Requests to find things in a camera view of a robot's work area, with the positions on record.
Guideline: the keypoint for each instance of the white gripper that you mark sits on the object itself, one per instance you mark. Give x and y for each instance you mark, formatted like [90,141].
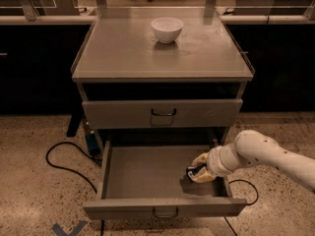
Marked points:
[215,161]

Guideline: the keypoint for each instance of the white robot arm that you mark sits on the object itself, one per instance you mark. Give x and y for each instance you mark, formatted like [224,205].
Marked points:
[251,148]

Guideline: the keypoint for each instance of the open middle drawer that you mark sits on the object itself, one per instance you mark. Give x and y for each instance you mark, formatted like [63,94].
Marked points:
[150,182]

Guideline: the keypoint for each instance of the closed grey top drawer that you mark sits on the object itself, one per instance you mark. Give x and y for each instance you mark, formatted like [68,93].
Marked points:
[190,113]

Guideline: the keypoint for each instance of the grey metal drawer cabinet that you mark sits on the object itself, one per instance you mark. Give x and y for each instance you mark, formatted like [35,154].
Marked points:
[123,60]

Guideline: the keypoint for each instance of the blue power box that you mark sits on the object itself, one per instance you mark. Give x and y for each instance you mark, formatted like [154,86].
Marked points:
[92,144]

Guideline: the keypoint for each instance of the white ceramic bowl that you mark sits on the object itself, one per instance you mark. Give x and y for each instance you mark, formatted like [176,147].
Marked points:
[166,30]

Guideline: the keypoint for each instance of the long dark counter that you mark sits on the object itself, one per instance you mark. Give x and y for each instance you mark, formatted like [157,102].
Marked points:
[38,61]

